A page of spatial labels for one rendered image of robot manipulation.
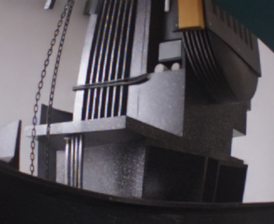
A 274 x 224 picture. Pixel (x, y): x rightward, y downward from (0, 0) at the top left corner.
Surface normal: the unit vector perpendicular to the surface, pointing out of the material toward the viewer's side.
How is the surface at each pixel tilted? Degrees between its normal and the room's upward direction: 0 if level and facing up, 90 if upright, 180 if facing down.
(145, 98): 90
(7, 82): 90
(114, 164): 90
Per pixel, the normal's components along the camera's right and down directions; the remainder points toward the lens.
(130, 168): -0.77, -0.22
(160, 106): -0.60, -0.26
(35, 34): 0.64, -0.15
